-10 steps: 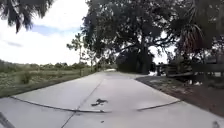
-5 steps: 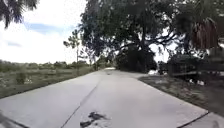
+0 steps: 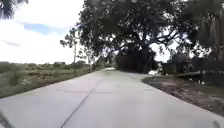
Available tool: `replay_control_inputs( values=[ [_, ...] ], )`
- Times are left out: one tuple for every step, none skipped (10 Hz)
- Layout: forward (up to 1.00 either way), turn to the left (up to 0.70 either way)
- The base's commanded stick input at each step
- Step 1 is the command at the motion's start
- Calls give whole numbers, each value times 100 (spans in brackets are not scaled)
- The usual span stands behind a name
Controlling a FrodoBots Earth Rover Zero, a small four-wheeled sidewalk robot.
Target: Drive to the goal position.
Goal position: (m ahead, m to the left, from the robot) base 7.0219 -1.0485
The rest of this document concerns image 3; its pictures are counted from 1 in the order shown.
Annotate large spreading dark tree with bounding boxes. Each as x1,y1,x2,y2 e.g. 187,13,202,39
76,0,208,75

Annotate grass field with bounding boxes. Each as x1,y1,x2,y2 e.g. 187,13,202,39
0,61,101,100

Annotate dirt and grass verge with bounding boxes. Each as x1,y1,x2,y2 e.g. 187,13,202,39
141,74,224,118

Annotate pale concrete road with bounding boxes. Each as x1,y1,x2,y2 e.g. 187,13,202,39
0,68,224,128

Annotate row of bushes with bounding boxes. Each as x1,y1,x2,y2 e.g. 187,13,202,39
0,60,91,72

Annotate dark fence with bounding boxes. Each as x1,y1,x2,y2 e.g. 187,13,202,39
162,54,224,86

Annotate thin tall tree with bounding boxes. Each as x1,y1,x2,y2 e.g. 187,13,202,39
59,27,83,66

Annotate palm fronds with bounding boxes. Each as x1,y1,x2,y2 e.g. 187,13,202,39
0,0,30,20

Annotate palm tree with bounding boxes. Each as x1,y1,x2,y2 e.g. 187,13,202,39
186,0,224,63

